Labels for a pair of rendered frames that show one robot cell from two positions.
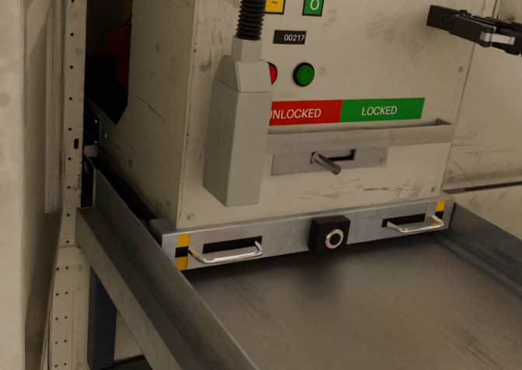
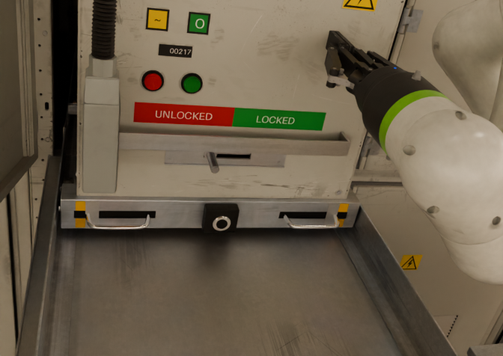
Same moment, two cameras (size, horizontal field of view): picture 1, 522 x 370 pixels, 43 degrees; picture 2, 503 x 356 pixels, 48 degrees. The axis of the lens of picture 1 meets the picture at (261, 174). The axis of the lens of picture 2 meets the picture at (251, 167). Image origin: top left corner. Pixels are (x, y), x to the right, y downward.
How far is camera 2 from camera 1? 0.41 m
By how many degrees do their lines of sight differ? 16
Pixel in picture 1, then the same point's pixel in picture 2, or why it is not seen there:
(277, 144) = (156, 142)
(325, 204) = (221, 192)
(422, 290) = (285, 283)
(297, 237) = (191, 216)
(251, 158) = (102, 157)
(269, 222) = (162, 201)
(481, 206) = not seen: hidden behind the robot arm
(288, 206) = (183, 190)
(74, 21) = (40, 8)
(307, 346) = (140, 315)
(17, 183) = not seen: outside the picture
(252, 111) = (99, 120)
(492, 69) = not seen: hidden behind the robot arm
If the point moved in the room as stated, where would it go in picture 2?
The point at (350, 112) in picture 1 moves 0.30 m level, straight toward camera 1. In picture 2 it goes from (244, 119) to (133, 197)
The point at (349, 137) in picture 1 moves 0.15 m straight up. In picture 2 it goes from (230, 143) to (245, 54)
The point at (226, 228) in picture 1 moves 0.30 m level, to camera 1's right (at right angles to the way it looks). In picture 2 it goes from (120, 201) to (288, 260)
